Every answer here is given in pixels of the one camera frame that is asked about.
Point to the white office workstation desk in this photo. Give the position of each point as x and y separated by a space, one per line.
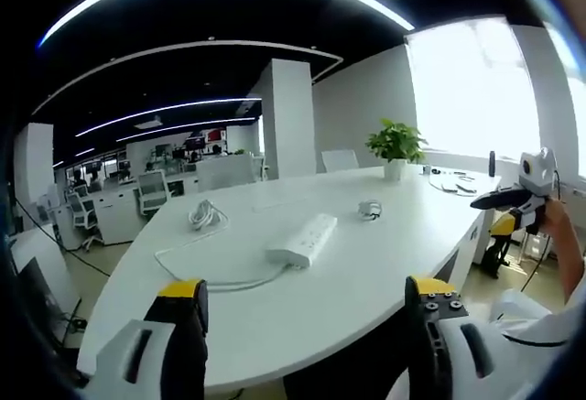
114 212

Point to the potted green plant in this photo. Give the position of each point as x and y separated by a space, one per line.
397 143

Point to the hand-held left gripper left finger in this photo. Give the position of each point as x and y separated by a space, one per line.
137 363

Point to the black bottle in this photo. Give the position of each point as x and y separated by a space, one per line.
492 164

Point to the white flat items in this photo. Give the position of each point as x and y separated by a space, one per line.
451 186

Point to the white mesh office chair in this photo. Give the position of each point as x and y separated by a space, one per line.
153 189
84 217

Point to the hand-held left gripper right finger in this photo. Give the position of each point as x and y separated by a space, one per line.
458 363

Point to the black yellow device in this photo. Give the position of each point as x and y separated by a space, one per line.
495 256

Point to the person's right hand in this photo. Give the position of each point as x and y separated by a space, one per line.
556 219

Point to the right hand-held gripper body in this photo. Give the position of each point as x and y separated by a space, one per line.
536 176

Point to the dark monitor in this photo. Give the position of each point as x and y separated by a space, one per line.
41 290

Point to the white power strip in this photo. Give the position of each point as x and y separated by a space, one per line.
306 240

